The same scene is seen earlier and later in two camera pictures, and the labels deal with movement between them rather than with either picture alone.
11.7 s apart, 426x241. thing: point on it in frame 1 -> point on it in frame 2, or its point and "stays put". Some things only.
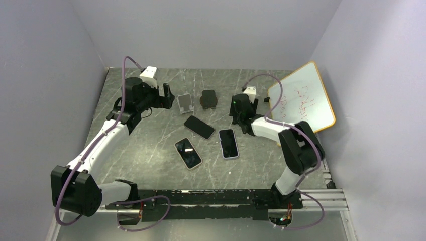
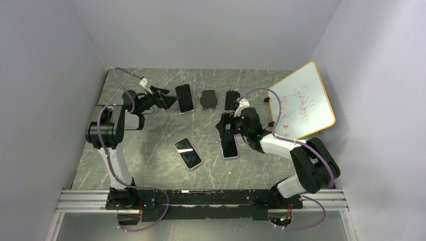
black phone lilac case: [229, 144] stays put
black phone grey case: [199, 127] -> [185, 99]
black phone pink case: [188, 153] stays put
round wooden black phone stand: [208, 100] stays put
